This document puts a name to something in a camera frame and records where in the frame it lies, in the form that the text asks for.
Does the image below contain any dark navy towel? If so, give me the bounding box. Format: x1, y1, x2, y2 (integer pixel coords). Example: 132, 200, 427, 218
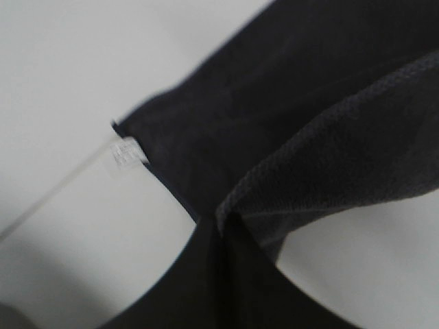
106, 1, 438, 328

